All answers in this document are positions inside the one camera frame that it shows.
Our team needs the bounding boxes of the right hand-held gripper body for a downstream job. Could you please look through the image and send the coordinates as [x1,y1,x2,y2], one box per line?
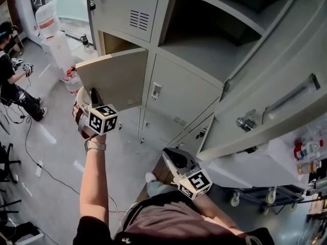
[162,147,213,201]

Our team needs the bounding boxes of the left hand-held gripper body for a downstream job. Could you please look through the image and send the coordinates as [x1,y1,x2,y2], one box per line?
[76,86,119,139]

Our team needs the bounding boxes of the beige small locker door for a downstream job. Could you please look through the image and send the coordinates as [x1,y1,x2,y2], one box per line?
[75,47,149,112]

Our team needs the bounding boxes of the grey large locker door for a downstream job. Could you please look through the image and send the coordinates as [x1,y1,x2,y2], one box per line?
[196,0,327,161]

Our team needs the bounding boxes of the person's left forearm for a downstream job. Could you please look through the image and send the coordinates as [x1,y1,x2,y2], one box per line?
[79,133,111,231]

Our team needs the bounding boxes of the person's right forearm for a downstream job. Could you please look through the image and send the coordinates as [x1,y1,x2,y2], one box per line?
[191,192,240,230]

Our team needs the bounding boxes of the closed grey vented locker door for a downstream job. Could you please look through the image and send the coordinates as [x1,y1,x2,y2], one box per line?
[90,0,163,44]

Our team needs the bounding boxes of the grey metal locker cabinet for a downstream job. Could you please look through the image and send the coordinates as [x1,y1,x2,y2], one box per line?
[85,0,327,161]

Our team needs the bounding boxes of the person's left hand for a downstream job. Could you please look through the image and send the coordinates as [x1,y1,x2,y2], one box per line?
[72,102,85,127]

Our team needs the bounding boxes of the beige wrist band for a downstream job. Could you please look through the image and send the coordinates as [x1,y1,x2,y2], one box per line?
[84,139,107,152]

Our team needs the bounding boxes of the red-capped clear water jug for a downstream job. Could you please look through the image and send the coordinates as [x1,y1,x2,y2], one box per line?
[63,65,83,96]

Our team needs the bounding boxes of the brown cardboard box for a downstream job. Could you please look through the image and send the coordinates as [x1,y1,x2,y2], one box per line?
[152,156,179,186]

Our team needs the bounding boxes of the person's jeans leg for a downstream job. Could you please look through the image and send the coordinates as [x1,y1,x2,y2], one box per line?
[147,179,180,198]

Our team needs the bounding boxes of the person's dark shirt torso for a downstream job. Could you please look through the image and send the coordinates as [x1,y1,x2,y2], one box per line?
[73,189,276,245]

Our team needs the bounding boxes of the person's white shoe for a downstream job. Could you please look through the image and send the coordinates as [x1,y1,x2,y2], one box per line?
[145,171,158,184]

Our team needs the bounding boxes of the white water dispenser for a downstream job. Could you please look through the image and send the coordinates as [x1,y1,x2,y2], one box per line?
[40,30,75,81]

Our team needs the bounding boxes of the wheeled white-top cart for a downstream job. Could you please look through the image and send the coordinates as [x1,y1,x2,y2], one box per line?
[207,136,310,216]

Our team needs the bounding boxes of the white power strip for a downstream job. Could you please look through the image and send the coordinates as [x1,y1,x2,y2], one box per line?
[35,159,44,178]

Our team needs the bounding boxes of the clear dispenser water bottle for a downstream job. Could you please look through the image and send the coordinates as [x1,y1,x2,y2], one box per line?
[35,0,62,40]

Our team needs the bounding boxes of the black office chair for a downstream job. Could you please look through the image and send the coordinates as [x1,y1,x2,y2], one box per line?
[0,141,21,184]

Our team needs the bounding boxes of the red-capped clear container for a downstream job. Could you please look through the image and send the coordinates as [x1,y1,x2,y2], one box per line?
[293,139,324,161]

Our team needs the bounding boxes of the wooden shelf unit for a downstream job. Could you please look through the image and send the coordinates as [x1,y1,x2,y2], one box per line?
[0,0,26,56]

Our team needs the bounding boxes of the white box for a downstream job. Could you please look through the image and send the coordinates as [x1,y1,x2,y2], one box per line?
[14,232,44,245]

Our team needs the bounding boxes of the black bag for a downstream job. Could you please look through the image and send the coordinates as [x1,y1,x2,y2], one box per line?
[0,220,39,245]

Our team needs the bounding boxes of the black floor cable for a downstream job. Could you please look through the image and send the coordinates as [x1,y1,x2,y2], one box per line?
[5,103,121,229]

